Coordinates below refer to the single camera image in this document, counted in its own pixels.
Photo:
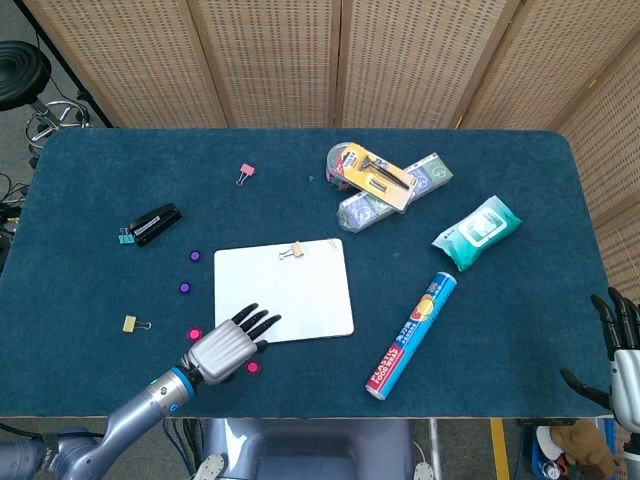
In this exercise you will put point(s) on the pink binder clip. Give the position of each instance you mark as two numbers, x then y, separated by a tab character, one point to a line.
247	170

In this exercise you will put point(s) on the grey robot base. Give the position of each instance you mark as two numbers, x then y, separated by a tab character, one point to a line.
310	450

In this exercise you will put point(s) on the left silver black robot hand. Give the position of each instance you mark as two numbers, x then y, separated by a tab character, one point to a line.
220	352

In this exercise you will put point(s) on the blue plastic crate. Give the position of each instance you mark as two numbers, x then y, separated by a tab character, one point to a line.
536	462

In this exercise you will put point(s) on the blue plastic food wrap roll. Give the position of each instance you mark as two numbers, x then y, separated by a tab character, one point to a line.
415	330

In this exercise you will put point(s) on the purple round magnet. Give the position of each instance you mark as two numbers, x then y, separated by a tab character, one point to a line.
195	256
185	288

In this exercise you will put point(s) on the white table leg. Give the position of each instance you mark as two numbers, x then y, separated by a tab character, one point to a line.
434	445

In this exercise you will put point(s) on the white magnetic board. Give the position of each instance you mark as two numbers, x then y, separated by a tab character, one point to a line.
290	290

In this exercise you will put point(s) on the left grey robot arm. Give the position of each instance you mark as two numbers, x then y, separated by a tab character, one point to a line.
135	406

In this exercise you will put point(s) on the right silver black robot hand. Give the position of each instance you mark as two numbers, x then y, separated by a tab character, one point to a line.
627	385

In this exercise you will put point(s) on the blue felt table cover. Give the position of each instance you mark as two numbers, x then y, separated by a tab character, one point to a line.
450	350

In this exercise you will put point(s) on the pink round magnet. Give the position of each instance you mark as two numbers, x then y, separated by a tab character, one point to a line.
252	367
194	334

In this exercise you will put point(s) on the green wet wipes pack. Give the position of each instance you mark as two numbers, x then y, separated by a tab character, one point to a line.
475	232

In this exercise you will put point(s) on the clear box of binder clips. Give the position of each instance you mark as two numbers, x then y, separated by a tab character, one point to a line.
333	170

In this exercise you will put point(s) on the brown plush toy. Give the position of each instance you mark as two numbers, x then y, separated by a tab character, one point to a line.
585	447

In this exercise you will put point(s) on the black round stool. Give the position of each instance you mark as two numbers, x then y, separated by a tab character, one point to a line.
20	70

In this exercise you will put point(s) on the black stand pole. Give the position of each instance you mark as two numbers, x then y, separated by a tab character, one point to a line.
76	88

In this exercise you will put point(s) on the green binder clip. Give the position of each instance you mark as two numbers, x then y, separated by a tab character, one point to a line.
125	239

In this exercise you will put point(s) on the razor in yellow blister pack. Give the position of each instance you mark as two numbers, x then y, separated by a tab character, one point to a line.
375	175

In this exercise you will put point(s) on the yellow binder clip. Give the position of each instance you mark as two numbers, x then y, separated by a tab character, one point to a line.
130	324
297	249

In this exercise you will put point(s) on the wrapped row of tissue packs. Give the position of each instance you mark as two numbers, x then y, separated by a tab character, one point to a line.
360	212

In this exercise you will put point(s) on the black stapler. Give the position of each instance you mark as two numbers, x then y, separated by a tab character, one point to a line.
155	222

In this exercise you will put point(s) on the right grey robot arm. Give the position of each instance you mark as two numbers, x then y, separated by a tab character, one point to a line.
634	452

